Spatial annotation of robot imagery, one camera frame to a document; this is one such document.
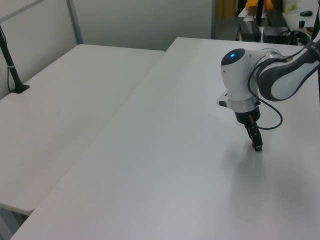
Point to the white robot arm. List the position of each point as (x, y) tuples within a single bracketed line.
[(250, 75)]

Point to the black pole with flat base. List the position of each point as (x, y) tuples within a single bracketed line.
[(11, 67)]

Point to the black power supply box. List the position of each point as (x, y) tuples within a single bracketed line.
[(250, 30)]

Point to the black square box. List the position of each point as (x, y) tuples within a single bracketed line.
[(276, 35)]

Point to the grey partition post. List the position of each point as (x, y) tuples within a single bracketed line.
[(213, 18)]

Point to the grey metal frame post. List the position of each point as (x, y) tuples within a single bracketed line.
[(75, 22)]

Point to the orange object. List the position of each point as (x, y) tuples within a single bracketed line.
[(252, 3)]

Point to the green and white box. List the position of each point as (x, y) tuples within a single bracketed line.
[(290, 5)]

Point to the red toy strawberry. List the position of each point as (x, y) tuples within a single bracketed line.
[(253, 147)]

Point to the black keyboard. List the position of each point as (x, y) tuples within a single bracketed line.
[(276, 18)]

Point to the yellow cabinet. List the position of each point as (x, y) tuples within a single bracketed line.
[(226, 8)]

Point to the black computer mouse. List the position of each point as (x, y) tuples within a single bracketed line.
[(306, 13)]

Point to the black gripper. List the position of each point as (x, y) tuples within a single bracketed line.
[(247, 116)]

